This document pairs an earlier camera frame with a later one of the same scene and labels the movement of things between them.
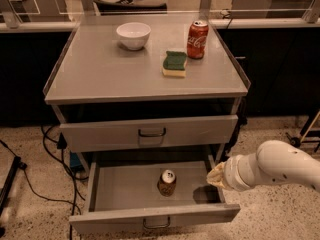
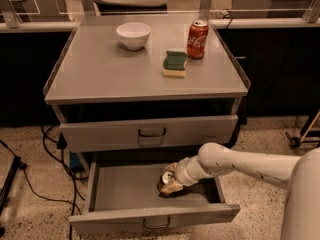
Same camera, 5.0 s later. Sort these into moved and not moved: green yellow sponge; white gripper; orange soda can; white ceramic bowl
Moved: white gripper
Not moved: green yellow sponge; white ceramic bowl; orange soda can
